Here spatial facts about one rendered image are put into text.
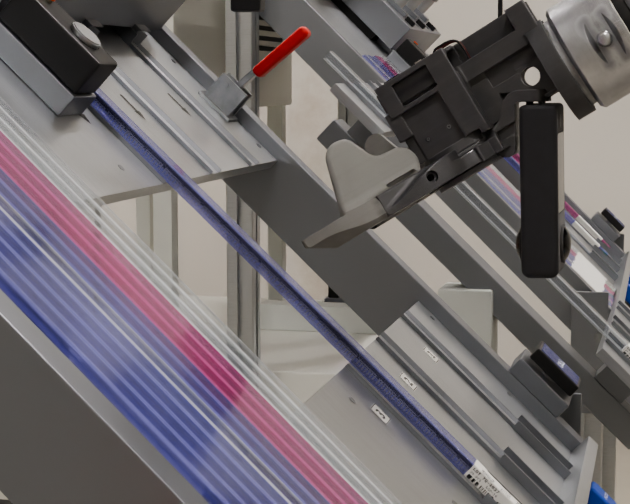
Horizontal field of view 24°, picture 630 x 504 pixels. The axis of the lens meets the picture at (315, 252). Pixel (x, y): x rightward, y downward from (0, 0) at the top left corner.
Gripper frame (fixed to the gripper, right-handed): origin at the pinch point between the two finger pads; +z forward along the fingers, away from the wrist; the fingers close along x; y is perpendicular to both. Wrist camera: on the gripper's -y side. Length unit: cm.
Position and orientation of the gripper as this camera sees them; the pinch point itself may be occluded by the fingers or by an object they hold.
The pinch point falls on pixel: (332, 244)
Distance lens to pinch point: 100.8
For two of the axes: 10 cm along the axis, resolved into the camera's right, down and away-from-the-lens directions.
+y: -5.1, -8.6, 0.2
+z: -8.3, 5.0, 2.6
